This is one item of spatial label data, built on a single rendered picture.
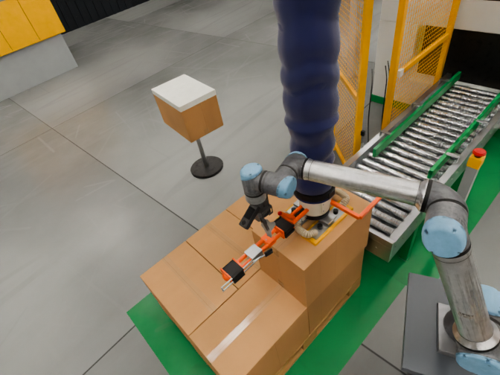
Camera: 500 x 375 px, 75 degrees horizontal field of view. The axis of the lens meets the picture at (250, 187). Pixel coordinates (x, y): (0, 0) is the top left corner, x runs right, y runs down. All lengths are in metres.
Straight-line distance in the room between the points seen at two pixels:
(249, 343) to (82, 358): 1.48
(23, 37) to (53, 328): 6.15
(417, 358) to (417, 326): 0.15
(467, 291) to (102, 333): 2.55
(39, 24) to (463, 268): 8.06
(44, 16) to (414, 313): 7.98
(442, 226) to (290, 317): 1.17
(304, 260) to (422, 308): 0.61
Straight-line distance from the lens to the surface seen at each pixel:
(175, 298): 2.26
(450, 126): 3.44
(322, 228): 1.84
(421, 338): 1.84
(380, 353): 2.58
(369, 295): 2.75
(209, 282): 2.24
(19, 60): 8.32
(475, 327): 1.47
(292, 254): 1.77
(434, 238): 1.14
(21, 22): 8.25
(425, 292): 1.96
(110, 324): 3.06
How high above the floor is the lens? 2.40
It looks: 43 degrees down
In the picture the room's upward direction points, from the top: 12 degrees counter-clockwise
